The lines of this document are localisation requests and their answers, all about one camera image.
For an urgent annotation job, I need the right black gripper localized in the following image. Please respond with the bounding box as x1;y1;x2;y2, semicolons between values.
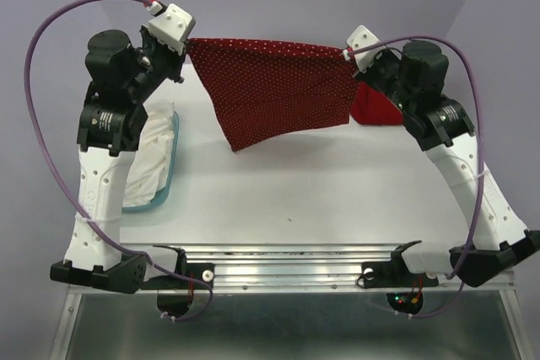
356;46;417;114

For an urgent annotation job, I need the red polka dot skirt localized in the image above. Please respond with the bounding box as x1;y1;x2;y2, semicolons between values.
188;38;359;152

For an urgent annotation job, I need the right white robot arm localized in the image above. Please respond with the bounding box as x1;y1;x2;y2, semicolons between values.
344;35;539;287

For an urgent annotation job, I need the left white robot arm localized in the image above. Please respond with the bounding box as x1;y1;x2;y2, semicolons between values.
50;27;185;294

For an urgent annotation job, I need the folded plain red skirt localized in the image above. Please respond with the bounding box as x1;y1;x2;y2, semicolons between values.
350;82;403;126

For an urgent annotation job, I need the white skirt in basket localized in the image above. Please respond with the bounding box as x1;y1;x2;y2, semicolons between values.
121;100;176;207

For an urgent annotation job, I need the teal plastic basket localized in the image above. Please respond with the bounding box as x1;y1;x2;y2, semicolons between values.
120;109;181;213

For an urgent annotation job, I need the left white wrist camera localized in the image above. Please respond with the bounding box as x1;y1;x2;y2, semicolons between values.
146;0;196;55

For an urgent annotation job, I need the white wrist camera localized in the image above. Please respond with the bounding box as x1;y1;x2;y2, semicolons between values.
146;0;196;55
343;25;381;72

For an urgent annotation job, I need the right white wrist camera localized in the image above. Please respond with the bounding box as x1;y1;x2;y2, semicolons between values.
343;25;381;72

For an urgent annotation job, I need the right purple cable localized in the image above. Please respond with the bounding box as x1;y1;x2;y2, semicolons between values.
343;35;484;320

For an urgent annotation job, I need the purple cable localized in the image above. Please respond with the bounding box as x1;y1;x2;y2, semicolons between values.
24;0;214;323
343;35;484;320

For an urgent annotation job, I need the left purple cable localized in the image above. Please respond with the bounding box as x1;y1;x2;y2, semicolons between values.
24;0;214;323

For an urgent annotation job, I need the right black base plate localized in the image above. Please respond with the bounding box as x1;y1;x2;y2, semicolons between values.
357;241;440;317

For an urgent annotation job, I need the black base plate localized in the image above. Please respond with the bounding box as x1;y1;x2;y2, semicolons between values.
357;241;440;317
143;245;213;322

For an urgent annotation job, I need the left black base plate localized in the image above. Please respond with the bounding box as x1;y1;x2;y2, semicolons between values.
143;245;213;322

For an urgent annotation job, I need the aluminium rail frame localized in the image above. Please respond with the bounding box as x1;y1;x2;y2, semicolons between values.
51;244;534;359

